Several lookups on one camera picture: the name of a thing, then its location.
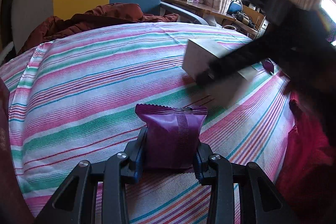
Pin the blue round bag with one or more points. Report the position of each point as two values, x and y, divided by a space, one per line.
235 7

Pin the dark red jacket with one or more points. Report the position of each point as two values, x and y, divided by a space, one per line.
92 21

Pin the purple snack packet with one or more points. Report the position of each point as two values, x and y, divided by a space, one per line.
170 134
269 66

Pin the wooden side desk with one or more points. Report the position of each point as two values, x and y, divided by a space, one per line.
210 10

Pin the red garment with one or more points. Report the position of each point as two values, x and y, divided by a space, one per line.
309 155

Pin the striped tablecloth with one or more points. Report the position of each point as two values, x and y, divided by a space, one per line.
92 87

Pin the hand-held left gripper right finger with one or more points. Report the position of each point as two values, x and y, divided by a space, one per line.
202 168

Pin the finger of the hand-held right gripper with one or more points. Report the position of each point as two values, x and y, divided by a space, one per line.
236 61

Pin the beige cardboard box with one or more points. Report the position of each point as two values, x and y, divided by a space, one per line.
199 56

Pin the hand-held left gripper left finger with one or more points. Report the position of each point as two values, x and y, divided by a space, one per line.
136 165

